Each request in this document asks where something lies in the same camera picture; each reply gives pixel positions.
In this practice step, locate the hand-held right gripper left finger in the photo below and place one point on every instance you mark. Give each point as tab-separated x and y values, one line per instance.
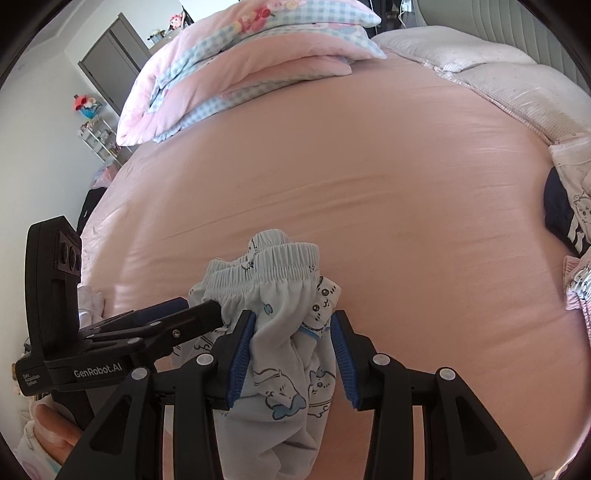
239	362

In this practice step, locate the pink cartoon pajama top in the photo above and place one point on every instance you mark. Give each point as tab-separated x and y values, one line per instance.
575	184

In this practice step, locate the grey-green padded headboard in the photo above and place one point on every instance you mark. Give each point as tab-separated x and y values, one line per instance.
498	23

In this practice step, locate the navy striped garment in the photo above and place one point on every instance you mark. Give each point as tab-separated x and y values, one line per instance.
556	207

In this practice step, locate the white garment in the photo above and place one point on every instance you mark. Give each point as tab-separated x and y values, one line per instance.
90	300

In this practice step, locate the red blue plush toy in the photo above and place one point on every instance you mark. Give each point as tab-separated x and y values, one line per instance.
85	104

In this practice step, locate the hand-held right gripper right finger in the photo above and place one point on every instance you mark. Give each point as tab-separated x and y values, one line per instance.
344	364

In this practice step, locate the light blue cartoon pajama pants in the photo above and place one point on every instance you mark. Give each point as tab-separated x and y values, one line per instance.
277	300

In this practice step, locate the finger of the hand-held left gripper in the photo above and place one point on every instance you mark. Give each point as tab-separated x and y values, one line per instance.
194	321
161	309

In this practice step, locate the white storage shelf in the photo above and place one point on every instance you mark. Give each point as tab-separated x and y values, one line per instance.
99	138

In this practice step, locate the white wall charger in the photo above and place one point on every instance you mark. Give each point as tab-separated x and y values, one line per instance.
406	7

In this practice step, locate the pink haired doll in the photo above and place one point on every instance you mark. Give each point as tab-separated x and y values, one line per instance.
175	21

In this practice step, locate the pale pink pillow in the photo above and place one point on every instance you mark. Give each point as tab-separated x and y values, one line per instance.
531	97
438	50

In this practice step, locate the person's left forearm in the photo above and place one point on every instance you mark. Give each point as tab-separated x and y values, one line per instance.
34	461

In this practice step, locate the grey door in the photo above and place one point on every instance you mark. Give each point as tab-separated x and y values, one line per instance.
111	60

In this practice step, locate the black cushion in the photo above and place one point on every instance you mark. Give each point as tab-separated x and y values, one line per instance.
88	207

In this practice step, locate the person's left hand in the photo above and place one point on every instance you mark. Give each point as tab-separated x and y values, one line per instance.
60	429

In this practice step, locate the pink bed sheet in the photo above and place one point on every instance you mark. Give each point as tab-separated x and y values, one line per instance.
369	207

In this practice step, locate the folded pink checked quilt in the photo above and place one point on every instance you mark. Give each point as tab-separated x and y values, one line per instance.
231	60

